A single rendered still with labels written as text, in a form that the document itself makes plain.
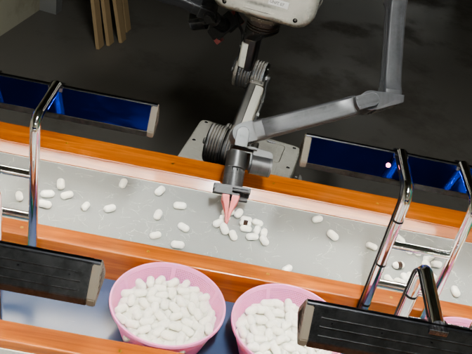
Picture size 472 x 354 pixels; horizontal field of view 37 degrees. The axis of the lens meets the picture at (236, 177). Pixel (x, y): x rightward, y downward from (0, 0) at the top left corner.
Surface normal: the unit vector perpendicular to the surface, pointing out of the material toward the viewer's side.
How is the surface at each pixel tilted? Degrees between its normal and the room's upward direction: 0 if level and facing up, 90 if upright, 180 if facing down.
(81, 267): 58
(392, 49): 48
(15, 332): 0
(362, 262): 0
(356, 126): 0
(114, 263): 90
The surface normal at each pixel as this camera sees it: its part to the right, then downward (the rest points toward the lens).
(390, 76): 0.12, -0.18
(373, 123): 0.18, -0.81
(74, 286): 0.03, 0.04
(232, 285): -0.08, 0.55
